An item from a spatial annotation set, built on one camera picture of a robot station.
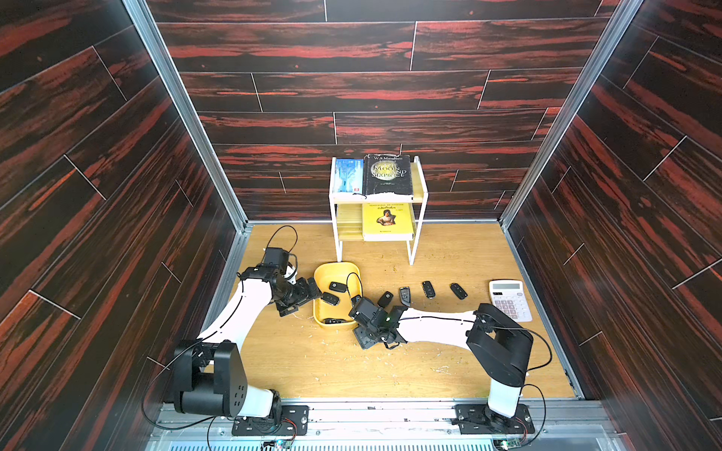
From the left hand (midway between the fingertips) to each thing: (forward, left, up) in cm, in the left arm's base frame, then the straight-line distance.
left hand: (313, 298), depth 86 cm
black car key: (+10, -6, -9) cm, 15 cm away
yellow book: (+26, -24, +8) cm, 36 cm away
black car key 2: (+5, -4, -9) cm, 11 cm away
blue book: (+30, -11, +24) cm, 40 cm away
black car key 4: (+10, -39, -9) cm, 41 cm away
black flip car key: (+5, -23, -10) cm, 25 cm away
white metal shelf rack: (+36, -9, +5) cm, 37 cm away
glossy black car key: (+10, -49, -10) cm, 51 cm away
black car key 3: (-3, -6, -9) cm, 12 cm away
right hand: (-4, -18, -10) cm, 21 cm away
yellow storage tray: (+13, -8, -10) cm, 19 cm away
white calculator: (+7, -66, -9) cm, 67 cm away
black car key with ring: (+7, -30, -10) cm, 33 cm away
